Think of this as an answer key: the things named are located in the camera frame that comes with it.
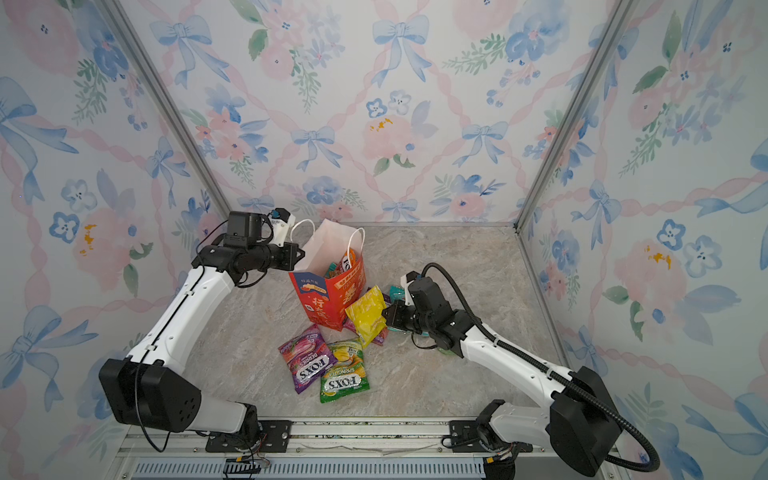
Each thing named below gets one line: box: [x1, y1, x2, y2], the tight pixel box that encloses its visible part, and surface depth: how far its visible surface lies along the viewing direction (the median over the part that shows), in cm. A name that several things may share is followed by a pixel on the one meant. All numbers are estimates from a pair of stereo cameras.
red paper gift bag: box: [288, 219, 366, 331], surface depth 85 cm
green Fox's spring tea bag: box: [320, 339, 370, 403], surface depth 83 cm
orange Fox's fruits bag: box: [342, 247, 357, 272], surface depth 92 cm
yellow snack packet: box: [345, 285, 387, 350], surface depth 83 cm
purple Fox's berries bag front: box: [278, 324, 337, 394], surface depth 85 cm
